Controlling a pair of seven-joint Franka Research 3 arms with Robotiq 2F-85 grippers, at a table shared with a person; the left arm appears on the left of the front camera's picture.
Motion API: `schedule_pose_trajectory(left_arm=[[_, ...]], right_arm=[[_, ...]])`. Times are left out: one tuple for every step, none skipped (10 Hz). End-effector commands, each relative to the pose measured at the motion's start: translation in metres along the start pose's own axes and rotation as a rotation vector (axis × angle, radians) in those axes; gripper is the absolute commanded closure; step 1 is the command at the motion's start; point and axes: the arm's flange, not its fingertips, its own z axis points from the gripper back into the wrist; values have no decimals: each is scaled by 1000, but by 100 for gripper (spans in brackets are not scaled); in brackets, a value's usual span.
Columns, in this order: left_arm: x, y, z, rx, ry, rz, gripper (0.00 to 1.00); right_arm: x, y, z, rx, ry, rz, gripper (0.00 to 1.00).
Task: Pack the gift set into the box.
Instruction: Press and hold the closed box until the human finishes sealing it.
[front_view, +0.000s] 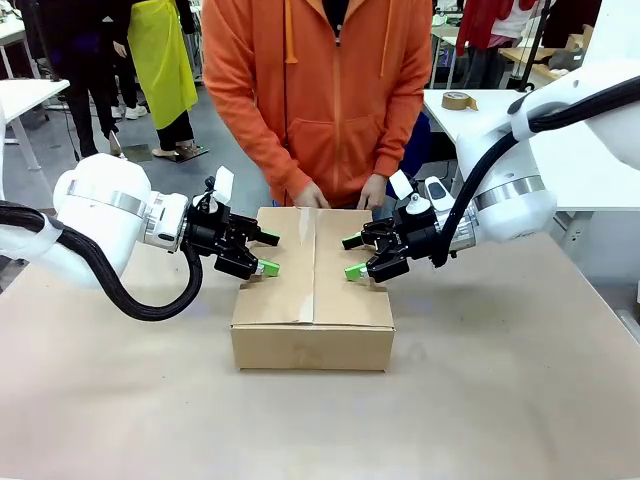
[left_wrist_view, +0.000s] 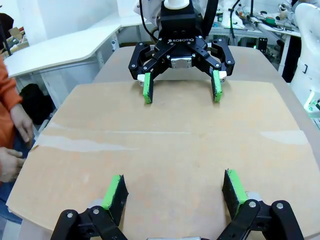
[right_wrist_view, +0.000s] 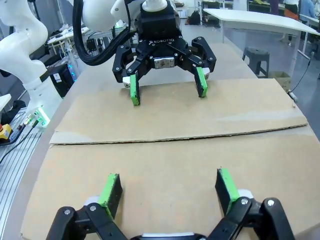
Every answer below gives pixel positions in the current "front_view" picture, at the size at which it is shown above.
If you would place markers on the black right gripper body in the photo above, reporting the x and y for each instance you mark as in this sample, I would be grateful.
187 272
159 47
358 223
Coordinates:
400 240

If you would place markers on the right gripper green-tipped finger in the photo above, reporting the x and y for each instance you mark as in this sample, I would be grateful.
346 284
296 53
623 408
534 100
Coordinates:
356 273
355 242

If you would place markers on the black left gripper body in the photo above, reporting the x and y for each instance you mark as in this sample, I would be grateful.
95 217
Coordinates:
225 240

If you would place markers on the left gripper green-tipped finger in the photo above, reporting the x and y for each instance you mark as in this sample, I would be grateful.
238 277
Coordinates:
269 269
267 238

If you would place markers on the brown cardboard box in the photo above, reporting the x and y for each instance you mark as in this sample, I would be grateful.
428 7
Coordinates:
312 300

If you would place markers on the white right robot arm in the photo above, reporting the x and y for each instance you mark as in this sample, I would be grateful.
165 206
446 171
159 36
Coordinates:
510 180

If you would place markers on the person's left forearm orange sleeve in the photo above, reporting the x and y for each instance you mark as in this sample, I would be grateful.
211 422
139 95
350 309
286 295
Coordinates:
402 130

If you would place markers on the person's right forearm orange sleeve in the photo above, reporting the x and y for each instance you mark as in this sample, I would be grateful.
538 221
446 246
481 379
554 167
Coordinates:
255 140

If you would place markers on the person's left hand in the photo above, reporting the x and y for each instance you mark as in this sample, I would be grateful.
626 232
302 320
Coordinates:
372 192

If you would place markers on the person's right hand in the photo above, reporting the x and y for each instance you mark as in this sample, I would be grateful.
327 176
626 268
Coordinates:
312 197

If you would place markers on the brown packing tape roll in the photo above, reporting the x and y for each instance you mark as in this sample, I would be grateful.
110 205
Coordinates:
459 101

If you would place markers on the person in orange hoodie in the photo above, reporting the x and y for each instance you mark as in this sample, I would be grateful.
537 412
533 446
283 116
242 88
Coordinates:
320 90

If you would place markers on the legs with white sneakers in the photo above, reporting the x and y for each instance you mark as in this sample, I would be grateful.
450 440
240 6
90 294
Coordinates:
131 100

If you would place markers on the mannequin with yellow apron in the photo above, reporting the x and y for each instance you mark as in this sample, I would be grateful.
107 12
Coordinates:
162 65

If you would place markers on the white work table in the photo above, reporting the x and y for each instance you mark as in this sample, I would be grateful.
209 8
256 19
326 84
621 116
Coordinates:
580 185

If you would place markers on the wooden table with clutter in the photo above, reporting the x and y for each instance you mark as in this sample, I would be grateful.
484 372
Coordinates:
545 55

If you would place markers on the black stand pole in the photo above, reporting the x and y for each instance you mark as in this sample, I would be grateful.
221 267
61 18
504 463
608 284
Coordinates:
536 40

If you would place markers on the white side table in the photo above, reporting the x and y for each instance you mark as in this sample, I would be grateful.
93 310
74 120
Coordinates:
25 97

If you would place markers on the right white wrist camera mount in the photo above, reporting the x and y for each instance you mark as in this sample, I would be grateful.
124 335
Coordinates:
407 192

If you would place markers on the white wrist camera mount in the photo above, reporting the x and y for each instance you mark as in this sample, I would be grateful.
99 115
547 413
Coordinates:
222 185
407 192

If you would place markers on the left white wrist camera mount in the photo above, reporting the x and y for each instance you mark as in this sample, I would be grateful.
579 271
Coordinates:
222 185

